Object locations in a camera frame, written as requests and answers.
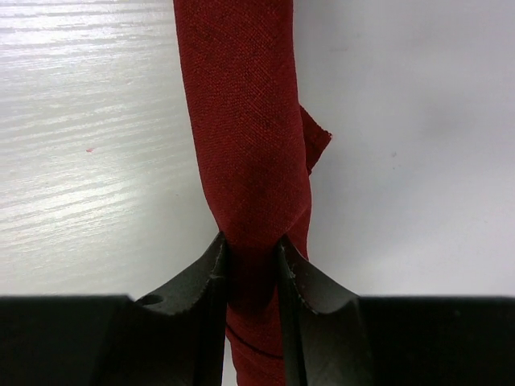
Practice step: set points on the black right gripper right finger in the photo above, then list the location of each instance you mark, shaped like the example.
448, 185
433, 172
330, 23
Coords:
324, 339

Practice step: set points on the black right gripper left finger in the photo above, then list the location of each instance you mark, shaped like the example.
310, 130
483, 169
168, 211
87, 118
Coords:
174, 335

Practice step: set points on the dark red cloth napkin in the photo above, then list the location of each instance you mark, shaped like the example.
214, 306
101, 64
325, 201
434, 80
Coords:
255, 146

